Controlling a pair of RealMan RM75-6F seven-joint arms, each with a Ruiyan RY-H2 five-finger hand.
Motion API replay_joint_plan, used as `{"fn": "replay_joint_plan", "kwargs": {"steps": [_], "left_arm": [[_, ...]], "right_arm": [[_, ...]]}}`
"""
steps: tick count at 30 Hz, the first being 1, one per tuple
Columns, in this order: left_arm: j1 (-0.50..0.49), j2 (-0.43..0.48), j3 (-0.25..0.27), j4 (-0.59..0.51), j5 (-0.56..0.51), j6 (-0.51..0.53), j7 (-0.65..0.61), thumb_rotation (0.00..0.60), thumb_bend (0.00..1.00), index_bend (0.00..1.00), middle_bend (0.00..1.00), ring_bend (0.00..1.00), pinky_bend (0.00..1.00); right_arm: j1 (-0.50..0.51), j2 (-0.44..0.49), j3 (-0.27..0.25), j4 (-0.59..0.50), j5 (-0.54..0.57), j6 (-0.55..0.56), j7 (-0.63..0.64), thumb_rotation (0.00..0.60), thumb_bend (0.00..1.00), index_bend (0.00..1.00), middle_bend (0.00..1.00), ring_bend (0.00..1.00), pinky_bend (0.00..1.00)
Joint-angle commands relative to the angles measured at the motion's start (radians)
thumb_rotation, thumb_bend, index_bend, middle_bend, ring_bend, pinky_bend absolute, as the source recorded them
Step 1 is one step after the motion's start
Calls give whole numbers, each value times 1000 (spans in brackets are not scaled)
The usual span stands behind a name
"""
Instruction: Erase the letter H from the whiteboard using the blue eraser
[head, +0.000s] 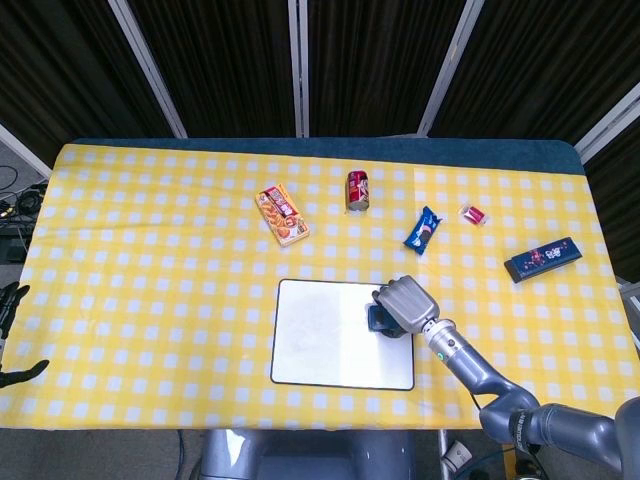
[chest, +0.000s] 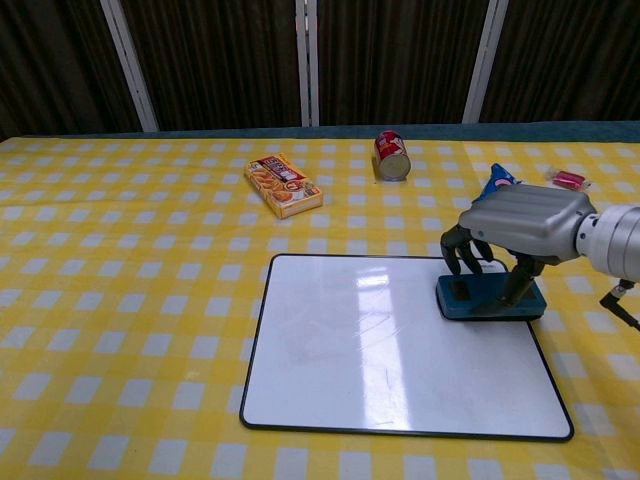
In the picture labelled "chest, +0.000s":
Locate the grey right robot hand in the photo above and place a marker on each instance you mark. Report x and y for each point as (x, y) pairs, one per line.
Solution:
(530, 220)

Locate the small white whiteboard black frame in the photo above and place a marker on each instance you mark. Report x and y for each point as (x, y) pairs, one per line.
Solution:
(350, 360)

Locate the pink wrapped candy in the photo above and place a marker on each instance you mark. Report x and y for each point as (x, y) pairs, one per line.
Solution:
(568, 179)

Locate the red snack can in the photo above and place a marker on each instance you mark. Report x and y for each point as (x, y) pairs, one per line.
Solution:
(392, 157)

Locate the yellow white checkered tablecloth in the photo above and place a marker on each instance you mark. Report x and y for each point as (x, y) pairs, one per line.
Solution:
(125, 300)

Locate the white partition frame post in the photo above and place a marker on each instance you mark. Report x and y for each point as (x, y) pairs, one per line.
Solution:
(480, 60)
(131, 65)
(307, 62)

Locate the blue whiteboard eraser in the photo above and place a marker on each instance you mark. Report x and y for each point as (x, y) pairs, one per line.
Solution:
(462, 300)

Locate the blue cookie packet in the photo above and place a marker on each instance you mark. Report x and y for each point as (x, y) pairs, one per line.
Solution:
(497, 180)

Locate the orange biscuit box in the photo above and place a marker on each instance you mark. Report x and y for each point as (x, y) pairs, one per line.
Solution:
(282, 186)

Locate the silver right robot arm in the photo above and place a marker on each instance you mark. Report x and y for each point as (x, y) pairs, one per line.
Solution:
(612, 240)

